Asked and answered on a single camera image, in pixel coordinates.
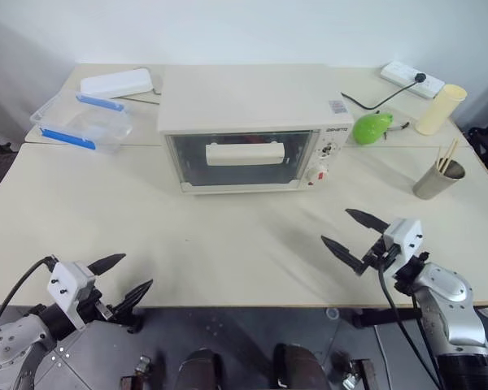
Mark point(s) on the white toaster oven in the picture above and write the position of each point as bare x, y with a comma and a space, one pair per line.
244, 97

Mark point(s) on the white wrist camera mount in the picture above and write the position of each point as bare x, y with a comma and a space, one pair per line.
402, 237
69, 284

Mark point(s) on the dark rounded shape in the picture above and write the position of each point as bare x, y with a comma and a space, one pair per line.
199, 371
299, 367

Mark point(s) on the white knob with red marking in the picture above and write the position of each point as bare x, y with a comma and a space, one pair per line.
316, 174

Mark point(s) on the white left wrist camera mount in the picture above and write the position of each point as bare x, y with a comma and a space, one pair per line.
69, 284

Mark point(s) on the cream cylindrical tube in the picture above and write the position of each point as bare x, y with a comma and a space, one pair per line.
439, 109

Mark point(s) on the glass oven door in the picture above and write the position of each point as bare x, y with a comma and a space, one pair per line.
187, 166

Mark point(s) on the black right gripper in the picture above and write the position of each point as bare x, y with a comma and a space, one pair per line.
380, 258

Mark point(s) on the small white oven knob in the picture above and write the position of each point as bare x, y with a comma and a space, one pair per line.
326, 150

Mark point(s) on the white container lid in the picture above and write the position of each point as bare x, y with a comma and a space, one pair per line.
116, 83

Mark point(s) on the clear container with blue clips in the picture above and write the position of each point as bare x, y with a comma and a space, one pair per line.
81, 126

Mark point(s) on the green plastic pear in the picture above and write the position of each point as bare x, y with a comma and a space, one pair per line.
370, 129

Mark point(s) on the white power strip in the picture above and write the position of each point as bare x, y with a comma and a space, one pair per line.
402, 77

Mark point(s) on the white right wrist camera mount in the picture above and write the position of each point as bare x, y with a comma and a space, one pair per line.
402, 237

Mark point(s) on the steel cup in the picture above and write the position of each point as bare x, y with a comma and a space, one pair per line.
433, 185

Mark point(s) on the black power plug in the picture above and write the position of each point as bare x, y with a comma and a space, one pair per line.
420, 77

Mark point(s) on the black table frame bar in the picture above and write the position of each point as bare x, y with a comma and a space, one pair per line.
374, 317

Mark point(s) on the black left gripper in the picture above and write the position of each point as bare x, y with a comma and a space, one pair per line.
93, 310

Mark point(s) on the wooden stick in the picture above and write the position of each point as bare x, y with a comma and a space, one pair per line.
451, 154
443, 156
448, 162

